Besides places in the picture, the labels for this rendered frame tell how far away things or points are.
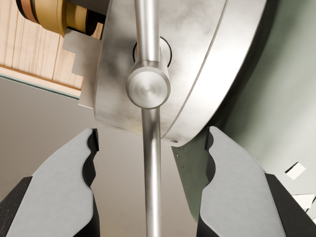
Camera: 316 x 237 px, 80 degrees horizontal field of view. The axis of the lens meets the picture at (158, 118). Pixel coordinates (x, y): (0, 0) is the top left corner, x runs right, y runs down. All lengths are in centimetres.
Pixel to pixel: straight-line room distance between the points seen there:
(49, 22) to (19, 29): 28
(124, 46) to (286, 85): 15
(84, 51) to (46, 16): 6
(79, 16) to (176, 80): 19
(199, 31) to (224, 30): 2
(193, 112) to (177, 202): 174
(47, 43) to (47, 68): 6
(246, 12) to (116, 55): 12
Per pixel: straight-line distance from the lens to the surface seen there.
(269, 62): 23
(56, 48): 57
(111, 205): 192
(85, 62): 32
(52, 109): 161
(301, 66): 22
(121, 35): 17
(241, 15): 19
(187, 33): 18
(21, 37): 61
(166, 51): 18
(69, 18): 32
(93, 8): 30
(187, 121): 21
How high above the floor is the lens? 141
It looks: 72 degrees down
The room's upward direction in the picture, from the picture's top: 168 degrees clockwise
